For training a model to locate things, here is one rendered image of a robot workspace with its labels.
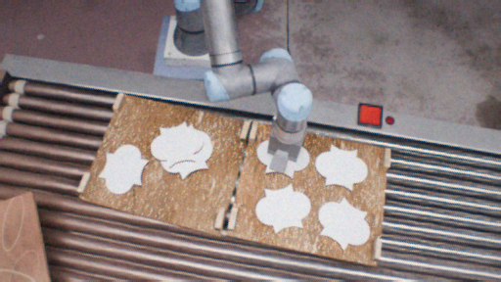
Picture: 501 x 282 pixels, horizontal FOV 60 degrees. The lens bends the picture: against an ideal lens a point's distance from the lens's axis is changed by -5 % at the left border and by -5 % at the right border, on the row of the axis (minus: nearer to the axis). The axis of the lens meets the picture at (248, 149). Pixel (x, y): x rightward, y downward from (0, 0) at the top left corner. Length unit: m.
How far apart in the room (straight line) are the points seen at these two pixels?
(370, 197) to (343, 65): 1.48
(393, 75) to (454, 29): 0.58
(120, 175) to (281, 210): 0.45
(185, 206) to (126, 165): 0.20
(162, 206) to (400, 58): 1.92
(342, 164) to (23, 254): 0.87
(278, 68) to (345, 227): 0.47
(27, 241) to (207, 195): 0.47
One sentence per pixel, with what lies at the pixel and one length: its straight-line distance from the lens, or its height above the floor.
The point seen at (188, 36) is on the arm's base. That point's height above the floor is 0.99.
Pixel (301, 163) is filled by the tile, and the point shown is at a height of 0.95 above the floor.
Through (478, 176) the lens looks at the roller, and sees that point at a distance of 1.48.
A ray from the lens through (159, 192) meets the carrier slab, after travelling 1.27.
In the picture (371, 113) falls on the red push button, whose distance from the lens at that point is 1.43.
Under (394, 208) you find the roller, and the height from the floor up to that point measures 0.92.
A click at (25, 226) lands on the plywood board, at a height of 1.04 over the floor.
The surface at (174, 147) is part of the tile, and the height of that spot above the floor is 0.97.
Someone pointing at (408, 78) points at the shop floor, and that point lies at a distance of 2.74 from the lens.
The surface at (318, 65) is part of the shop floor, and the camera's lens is 2.65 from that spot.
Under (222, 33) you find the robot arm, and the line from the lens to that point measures 1.03.
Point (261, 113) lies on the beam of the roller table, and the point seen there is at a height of 0.91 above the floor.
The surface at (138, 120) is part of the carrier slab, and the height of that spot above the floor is 0.94.
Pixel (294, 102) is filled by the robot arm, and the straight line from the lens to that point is 1.00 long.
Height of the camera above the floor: 2.11
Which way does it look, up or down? 65 degrees down
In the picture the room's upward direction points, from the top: 3 degrees clockwise
